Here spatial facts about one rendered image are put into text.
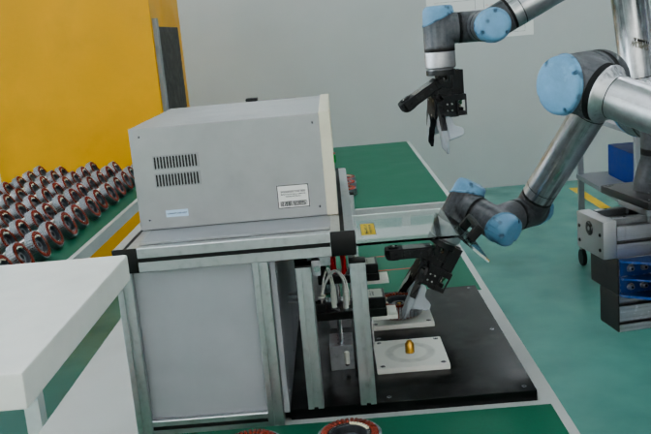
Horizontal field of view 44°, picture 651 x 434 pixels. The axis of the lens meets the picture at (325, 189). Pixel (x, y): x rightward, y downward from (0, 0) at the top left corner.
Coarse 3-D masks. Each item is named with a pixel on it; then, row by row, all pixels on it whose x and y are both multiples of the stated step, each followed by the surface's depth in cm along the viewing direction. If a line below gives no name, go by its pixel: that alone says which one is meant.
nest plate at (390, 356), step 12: (384, 348) 174; (396, 348) 173; (420, 348) 172; (432, 348) 171; (444, 348) 171; (384, 360) 167; (396, 360) 167; (408, 360) 166; (420, 360) 166; (432, 360) 165; (444, 360) 164; (384, 372) 163; (396, 372) 163
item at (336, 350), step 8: (336, 336) 172; (344, 336) 171; (352, 336) 171; (336, 344) 167; (344, 344) 167; (352, 344) 167; (336, 352) 166; (352, 352) 166; (336, 360) 167; (344, 360) 167; (352, 360) 167; (336, 368) 167; (344, 368) 167; (352, 368) 167
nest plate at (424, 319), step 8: (424, 312) 193; (384, 320) 190; (392, 320) 190; (400, 320) 189; (408, 320) 189; (416, 320) 189; (424, 320) 188; (432, 320) 188; (376, 328) 187; (384, 328) 187; (392, 328) 187; (400, 328) 187
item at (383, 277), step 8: (368, 264) 189; (376, 264) 189; (336, 272) 192; (368, 272) 189; (376, 272) 189; (384, 272) 194; (320, 280) 189; (328, 280) 189; (336, 280) 189; (368, 280) 189; (376, 280) 189; (384, 280) 189; (336, 288) 190
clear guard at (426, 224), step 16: (384, 224) 166; (400, 224) 165; (416, 224) 164; (432, 224) 162; (448, 224) 161; (368, 240) 154; (384, 240) 153; (400, 240) 153; (416, 240) 153; (464, 240) 153; (480, 256) 153
